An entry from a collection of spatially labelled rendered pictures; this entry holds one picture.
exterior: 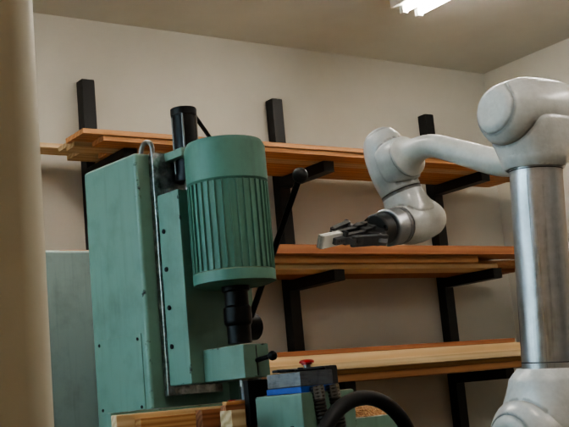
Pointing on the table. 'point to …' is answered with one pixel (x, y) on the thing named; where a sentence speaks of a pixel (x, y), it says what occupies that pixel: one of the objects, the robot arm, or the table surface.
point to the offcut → (233, 418)
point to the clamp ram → (254, 389)
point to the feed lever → (277, 247)
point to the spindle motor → (229, 212)
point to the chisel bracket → (235, 363)
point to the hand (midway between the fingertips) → (329, 240)
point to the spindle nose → (237, 313)
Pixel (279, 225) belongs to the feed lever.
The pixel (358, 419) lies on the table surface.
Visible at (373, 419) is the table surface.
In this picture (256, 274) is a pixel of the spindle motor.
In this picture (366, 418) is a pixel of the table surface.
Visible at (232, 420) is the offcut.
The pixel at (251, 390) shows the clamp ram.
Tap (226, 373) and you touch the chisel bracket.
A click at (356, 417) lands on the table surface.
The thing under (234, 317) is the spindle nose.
